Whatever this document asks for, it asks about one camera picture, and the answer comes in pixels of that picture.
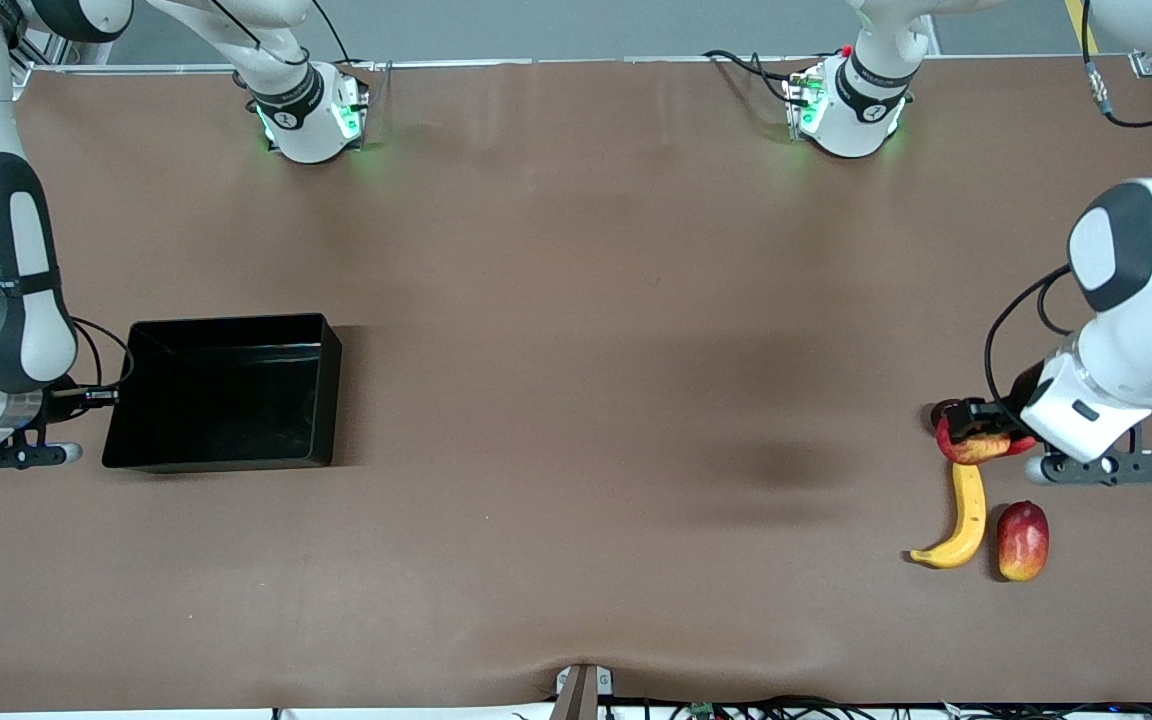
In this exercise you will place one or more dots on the small red yellow apple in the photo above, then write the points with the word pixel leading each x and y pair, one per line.
pixel 976 450

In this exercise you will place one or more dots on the yellow banana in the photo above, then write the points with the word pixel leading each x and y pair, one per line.
pixel 971 515

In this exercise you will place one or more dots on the black plastic box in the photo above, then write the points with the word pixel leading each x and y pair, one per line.
pixel 226 400

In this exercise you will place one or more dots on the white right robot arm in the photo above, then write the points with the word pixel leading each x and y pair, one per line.
pixel 36 340

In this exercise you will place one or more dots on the dark purple plum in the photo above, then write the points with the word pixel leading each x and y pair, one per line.
pixel 937 415

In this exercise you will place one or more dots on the red peach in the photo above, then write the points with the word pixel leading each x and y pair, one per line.
pixel 1024 445

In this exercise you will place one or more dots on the red yellow mango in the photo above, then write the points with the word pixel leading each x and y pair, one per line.
pixel 1023 541

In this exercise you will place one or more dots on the yellow floor tape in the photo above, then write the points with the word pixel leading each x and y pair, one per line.
pixel 1074 12

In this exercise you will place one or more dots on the brown table cover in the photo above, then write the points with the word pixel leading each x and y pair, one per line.
pixel 436 580

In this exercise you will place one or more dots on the metal table clamp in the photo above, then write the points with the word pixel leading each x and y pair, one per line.
pixel 581 690

